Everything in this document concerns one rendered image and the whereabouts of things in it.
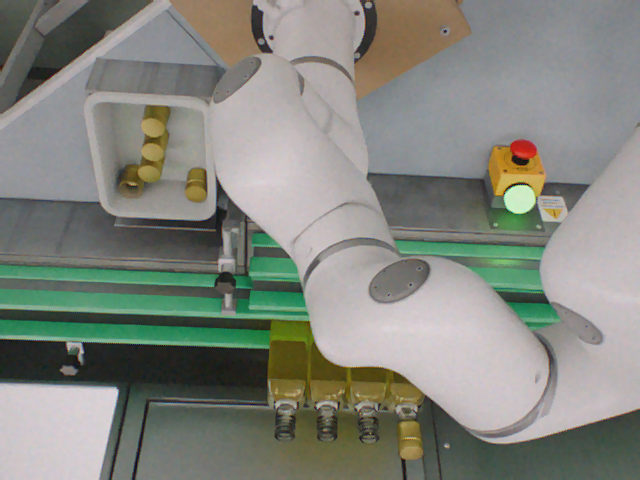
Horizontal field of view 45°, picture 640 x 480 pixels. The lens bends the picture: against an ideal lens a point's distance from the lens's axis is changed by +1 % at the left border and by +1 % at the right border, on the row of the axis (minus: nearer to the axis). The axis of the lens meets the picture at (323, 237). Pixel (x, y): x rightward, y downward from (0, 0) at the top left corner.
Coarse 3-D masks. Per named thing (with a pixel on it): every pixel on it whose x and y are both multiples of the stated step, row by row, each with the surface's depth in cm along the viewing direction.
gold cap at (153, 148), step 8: (152, 136) 113; (160, 136) 114; (168, 136) 116; (144, 144) 112; (152, 144) 112; (160, 144) 112; (144, 152) 113; (152, 152) 113; (160, 152) 113; (152, 160) 114
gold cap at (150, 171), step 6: (144, 162) 115; (150, 162) 115; (156, 162) 116; (162, 162) 117; (144, 168) 115; (150, 168) 115; (156, 168) 115; (144, 174) 116; (150, 174) 116; (156, 174) 116; (144, 180) 117; (150, 180) 117; (156, 180) 117
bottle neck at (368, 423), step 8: (360, 408) 109; (368, 408) 109; (376, 408) 110; (360, 416) 109; (368, 416) 108; (376, 416) 109; (360, 424) 108; (368, 424) 107; (376, 424) 108; (360, 432) 107; (368, 432) 106; (376, 432) 107; (360, 440) 107; (368, 440) 108; (376, 440) 107
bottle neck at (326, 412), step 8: (320, 408) 109; (328, 408) 108; (336, 408) 110; (320, 416) 108; (328, 416) 108; (336, 416) 109; (320, 424) 107; (328, 424) 107; (336, 424) 108; (320, 432) 106; (328, 432) 106; (336, 432) 107; (320, 440) 107; (328, 440) 108
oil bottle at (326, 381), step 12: (312, 336) 116; (312, 348) 114; (312, 360) 112; (324, 360) 113; (312, 372) 111; (324, 372) 111; (336, 372) 111; (312, 384) 110; (324, 384) 110; (336, 384) 110; (312, 396) 110; (324, 396) 109; (336, 396) 109; (312, 408) 112
